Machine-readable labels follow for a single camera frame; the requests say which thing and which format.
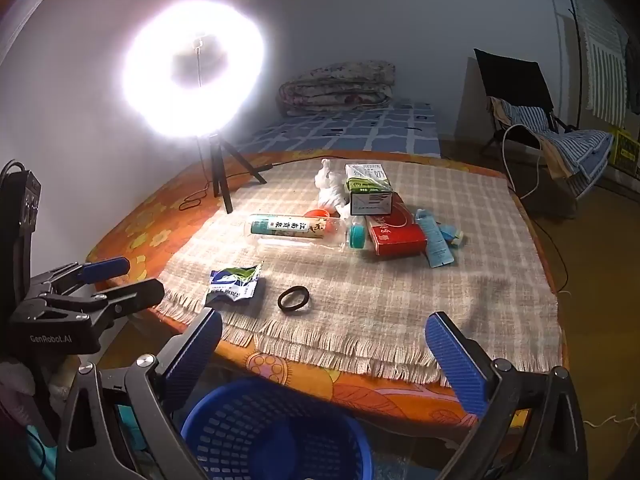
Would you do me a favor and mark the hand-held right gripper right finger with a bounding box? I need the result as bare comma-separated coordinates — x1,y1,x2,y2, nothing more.
425,311,588,480

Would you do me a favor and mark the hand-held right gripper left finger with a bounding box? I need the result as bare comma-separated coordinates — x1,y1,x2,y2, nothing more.
57,307,223,480

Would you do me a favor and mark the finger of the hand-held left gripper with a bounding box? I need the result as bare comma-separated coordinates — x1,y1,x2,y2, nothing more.
47,256,132,292
75,278,166,321

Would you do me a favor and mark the blue plastic basket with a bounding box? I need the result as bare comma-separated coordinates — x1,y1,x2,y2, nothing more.
180,377,375,480

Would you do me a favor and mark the blue green snack packet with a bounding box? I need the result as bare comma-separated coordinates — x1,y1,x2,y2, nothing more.
204,262,264,307

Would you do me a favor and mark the black ring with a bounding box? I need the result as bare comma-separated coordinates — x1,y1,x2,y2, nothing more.
277,285,315,316

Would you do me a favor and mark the blue white packet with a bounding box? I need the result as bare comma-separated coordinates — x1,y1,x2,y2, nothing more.
415,208,457,268

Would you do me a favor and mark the red cardboard box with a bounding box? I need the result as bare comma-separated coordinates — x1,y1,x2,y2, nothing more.
366,194,428,259

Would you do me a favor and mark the clear plastic bottle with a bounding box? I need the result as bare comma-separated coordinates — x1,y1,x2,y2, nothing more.
248,213,348,250

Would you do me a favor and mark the small white box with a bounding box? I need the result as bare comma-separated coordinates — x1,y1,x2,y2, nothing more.
349,190,396,217

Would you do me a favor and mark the green white milk carton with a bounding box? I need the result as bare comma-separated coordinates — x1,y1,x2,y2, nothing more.
344,161,393,195

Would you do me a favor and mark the white plastic bag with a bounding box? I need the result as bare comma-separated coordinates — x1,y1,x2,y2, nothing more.
314,158,351,216

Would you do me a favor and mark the plaid fringed cloth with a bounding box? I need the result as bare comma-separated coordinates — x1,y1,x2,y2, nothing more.
155,159,563,388

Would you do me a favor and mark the teal cloth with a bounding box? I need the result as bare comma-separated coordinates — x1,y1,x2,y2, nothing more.
27,422,58,471

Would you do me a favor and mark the black tripod stand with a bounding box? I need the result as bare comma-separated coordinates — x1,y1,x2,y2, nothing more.
192,35,268,215

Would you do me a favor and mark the tan cloth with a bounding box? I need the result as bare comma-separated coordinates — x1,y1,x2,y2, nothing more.
487,96,571,181

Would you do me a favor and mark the blue checkered bed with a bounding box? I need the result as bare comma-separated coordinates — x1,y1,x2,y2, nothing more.
235,101,442,157

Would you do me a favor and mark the blue striped cushion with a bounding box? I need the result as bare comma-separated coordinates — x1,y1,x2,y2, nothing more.
492,97,615,196

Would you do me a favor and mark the yellow crate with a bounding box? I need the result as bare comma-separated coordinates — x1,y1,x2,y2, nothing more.
611,129,640,178

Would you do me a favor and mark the folded floral quilt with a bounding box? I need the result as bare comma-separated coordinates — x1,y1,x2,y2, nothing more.
278,60,397,117

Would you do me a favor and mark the black folding chair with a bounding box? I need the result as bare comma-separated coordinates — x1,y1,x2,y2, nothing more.
472,48,616,206

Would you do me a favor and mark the thin black tabletop cable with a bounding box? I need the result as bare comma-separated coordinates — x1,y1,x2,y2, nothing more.
179,160,216,211

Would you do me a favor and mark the black floor cable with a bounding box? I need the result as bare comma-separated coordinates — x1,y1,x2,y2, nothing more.
522,200,571,295

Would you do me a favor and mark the white ring light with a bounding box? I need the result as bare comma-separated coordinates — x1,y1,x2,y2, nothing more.
121,1,273,138

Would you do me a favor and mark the white cable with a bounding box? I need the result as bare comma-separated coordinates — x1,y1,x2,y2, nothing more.
502,124,543,201

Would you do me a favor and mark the white woven wall hanging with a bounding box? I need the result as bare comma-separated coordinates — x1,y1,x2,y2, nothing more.
572,0,631,123

